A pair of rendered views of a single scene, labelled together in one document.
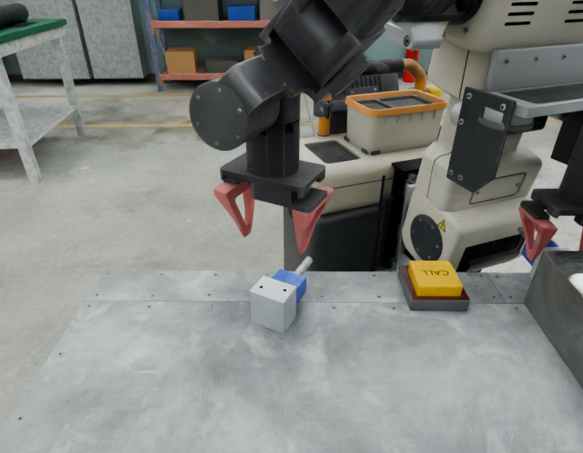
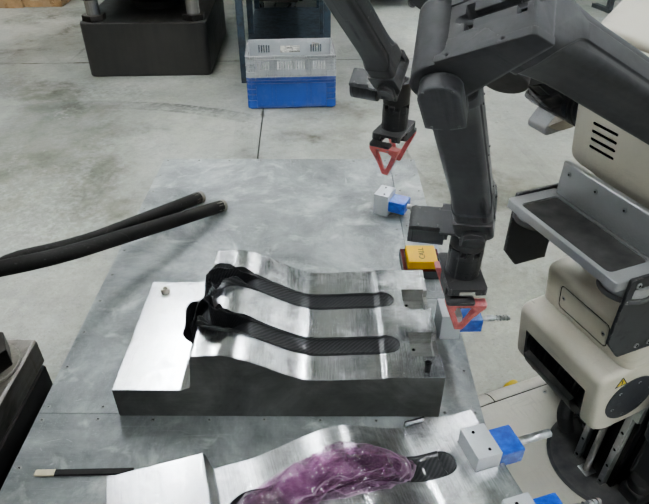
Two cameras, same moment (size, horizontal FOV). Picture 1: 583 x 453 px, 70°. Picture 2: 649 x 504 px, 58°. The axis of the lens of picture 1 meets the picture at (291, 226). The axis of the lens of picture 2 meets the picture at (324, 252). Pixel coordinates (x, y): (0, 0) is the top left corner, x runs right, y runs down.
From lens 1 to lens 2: 1.25 m
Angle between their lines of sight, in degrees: 72
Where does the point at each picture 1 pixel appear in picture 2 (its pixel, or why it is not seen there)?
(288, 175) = (384, 129)
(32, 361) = (491, 254)
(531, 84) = (591, 214)
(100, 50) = not seen: outside the picture
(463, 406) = (330, 262)
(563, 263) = (407, 273)
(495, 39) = (584, 154)
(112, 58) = not seen: outside the picture
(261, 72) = (363, 74)
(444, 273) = (421, 256)
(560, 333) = not seen: hidden behind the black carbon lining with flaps
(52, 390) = (335, 163)
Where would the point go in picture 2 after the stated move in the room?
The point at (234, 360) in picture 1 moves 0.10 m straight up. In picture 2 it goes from (353, 200) to (355, 164)
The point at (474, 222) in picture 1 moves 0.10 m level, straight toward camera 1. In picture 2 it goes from (537, 313) to (484, 297)
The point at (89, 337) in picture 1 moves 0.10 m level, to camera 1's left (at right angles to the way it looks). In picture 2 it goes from (364, 165) to (362, 148)
